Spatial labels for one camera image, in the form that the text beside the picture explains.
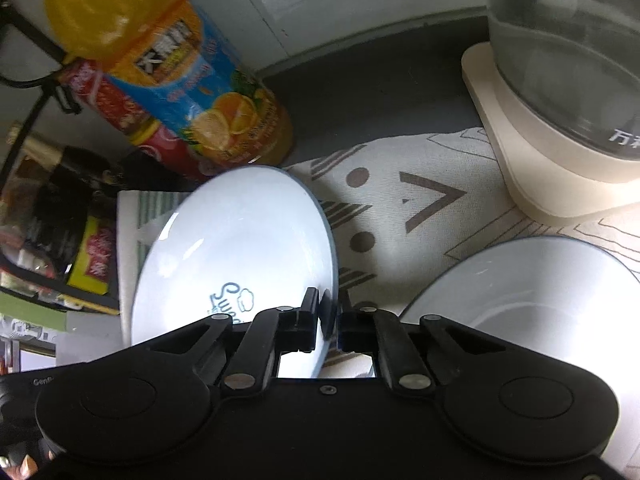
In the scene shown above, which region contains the white plate with blue print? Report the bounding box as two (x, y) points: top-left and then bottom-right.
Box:
(131, 165), (339, 378)

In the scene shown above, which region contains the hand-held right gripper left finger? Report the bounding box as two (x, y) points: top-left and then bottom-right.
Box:
(145, 287), (322, 393)

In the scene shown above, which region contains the orange juice bottle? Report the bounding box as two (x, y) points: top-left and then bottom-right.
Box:
(44, 0), (294, 181)

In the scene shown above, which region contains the large yellow label sauce bottle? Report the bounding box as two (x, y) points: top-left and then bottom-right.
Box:
(0, 135), (121, 306)

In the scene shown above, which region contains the glass electric kettle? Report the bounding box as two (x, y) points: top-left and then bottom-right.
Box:
(482, 0), (640, 183)

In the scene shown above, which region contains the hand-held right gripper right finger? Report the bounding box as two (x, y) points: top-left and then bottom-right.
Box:
(337, 305), (507, 393)

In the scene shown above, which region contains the patterned fringed tablecloth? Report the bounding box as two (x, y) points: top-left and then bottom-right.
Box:
(285, 127), (640, 381)

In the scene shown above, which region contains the small plain white plate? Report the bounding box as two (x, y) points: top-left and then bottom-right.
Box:
(399, 236), (640, 381)

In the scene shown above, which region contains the cream kettle base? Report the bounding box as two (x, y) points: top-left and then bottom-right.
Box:
(461, 42), (640, 219)

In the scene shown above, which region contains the black metal rack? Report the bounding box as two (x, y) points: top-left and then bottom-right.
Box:
(0, 0), (121, 317)

